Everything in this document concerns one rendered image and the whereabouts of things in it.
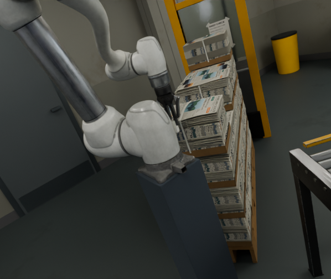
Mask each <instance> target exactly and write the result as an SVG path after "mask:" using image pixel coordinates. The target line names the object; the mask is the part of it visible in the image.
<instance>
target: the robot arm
mask: <svg viewBox="0 0 331 279"><path fill-rule="evenodd" d="M57 1H58V2H60V3H62V4H64V5H66V6H68V7H70V8H72V9H74V10H76V11H78V12H80V13H81V14H83V15H84V16H85V17H86V18H87V19H88V20H89V21H90V23H91V26H92V30H93V34H94V38H95V42H96V47H97V50H98V52H99V55H100V57H102V59H103V60H104V61H105V62H106V63H107V64H106V66H105V73H106V75H107V76H108V78H110V79H111V80H114V81H124V80H129V79H133V78H136V77H138V76H140V75H147V76H148V79H149V82H150V83H151V87H152V88H154V90H155V93H156V96H157V101H156V102H155V101H153V100H146V101H141V102H138V103H136V104H134V105H133V106H132V107H131V108H130V109H129V110H128V112H127V114H126V117H124V115H122V114H121V113H119V112H118V111H117V110H116V109H115V108H114V107H111V106H107V105H104V103H103V102H102V101H101V99H100V98H99V96H98V95H97V93H96V92H95V90H94V89H93V88H92V86H91V85H90V83H89V82H88V81H87V79H86V77H85V76H84V75H83V73H82V72H81V70H80V69H79V68H78V66H77V65H76V64H75V62H74V61H73V59H72V58H71V56H70V55H69V53H68V52H67V51H66V49H65V48H64V46H63V45H62V43H61V42H60V40H59V39H58V37H57V36H56V35H55V33H54V32H53V31H52V29H51V27H50V26H49V25H48V23H47V22H46V20H45V19H44V18H43V16H42V15H41V14H42V7H41V5H40V3H39V0H0V25H1V26H2V27H3V28H4V29H6V30H8V31H10V32H11V31H13V32H14V33H15V35H16V36H17V37H18V39H19V40H20V41H21V42H22V43H23V45H24V46H25V47H26V48H27V50H28V51H29V52H30V53H31V55H32V56H33V58H34V59H35V60H36V61H37V62H38V64H39V65H40V66H41V67H42V69H43V70H44V71H45V72H46V74H47V75H48V76H49V77H50V79H51V80H52V81H53V83H54V84H55V85H56V86H57V88H58V89H59V90H60V91H61V93H62V94H63V95H64V96H65V98H66V99H67V100H68V101H69V103H70V104H71V105H72V107H73V108H74V109H75V110H76V112H77V113H78V114H79V115H80V117H81V118H82V119H83V121H82V130H83V132H84V144H85V147H86V148H87V150H88V151H89V152H90V153H92V154H94V155H96V156H98V157H102V158H118V157H127V156H131V155H134V156H137V157H142V158H143V161H144V165H143V166H141V167H139V168H138V172H139V173H143V174H145V175H147V176H149V177H151V178H153V179H154V180H156V181H157V183H158V184H162V183H164V182H165V181H166V180H167V179H168V178H169V177H171V176H172V175H174V174H175V173H182V174H183V173H185V172H186V171H187V168H186V166H187V165H189V164H191V163H193V162H194V161H195V157H194V156H189V155H186V154H184V153H182V151H181V149H180V146H179V142H178V138H177V135H176V133H178V132H179V127H178V125H179V122H178V118H179V116H180V106H179V100H180V96H175V95H174V94H173V92H172V88H171V86H170V83H169V82H170V78H169V75H168V71H167V68H166V60H165V57H164V54H163V51H162V48H161V46H160V44H159V42H158V41H157V39H156V38H155V37H152V36H149V37H144V38H142V39H140V40H138V42H137V52H135V53H129V52H125V51H121V50H116V51H113V50H112V49H111V44H110V29H109V22H108V17H107V14H106V11H105V9H104V7H103V6H102V4H101V3H100V1H99V0H57ZM173 99H175V101H176V102H175V106H176V112H175V109H174V106H173ZM160 103H161V104H162V105H163V107H164V108H163V107H162V106H161V105H160ZM169 107H170V110H171V113H172V115H171V113H170V110H169ZM164 109H165V110H164ZM176 113H177V114H176ZM172 116H173V117H172Z"/></svg>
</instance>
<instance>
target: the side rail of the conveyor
mask: <svg viewBox="0 0 331 279"><path fill-rule="evenodd" d="M289 156H290V160H291V166H292V172H293V173H294V174H295V175H296V176H297V177H298V178H299V179H300V180H301V181H302V183H303V184H304V185H305V186H306V187H307V188H308V189H309V190H310V191H311V192H312V193H313V194H314V195H315V196H316V197H317V198H318V199H319V200H320V201H321V202H322V203H323V204H324V205H325V206H326V207H327V208H328V209H329V210H330V211H331V174H330V173H329V172H328V171H327V170H325V169H324V168H323V167H322V166H321V165H319V164H318V163H317V162H316V161H315V160H313V159H312V158H311V157H310V156H309V155H307V154H306V153H304V152H303V151H302V150H301V149H300V148H297V149H294V150H291V151H289Z"/></svg>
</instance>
